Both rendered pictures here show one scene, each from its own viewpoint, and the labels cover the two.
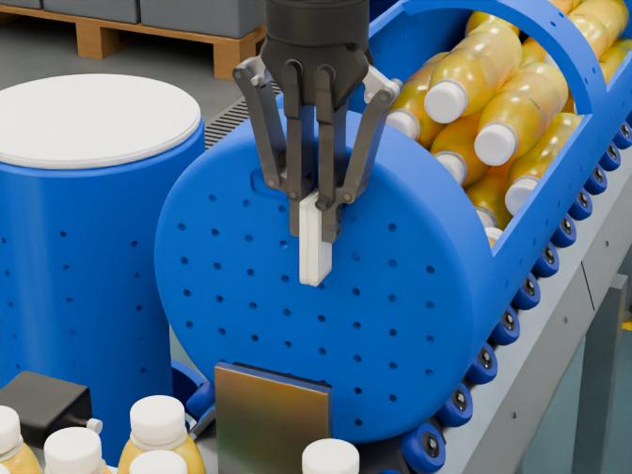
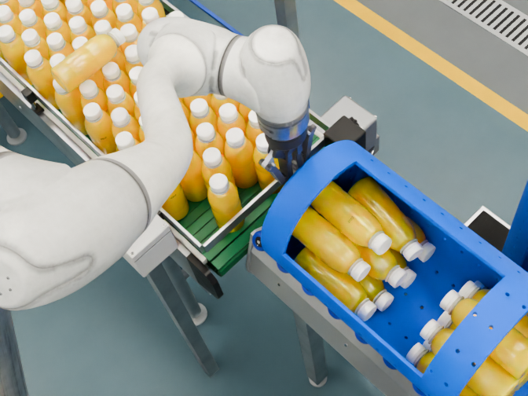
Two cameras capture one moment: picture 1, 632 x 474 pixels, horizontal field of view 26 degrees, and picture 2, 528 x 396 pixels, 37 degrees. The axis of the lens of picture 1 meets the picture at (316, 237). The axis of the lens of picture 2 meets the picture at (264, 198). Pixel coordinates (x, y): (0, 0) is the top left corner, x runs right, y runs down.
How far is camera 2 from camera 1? 1.70 m
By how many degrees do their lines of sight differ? 81
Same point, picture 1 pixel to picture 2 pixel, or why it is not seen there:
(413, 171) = (285, 203)
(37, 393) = (346, 133)
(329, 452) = (219, 181)
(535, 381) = (373, 372)
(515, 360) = (361, 346)
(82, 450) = (251, 117)
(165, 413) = (262, 141)
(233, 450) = not seen: hidden behind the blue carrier
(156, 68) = not seen: outside the picture
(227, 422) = not seen: hidden behind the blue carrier
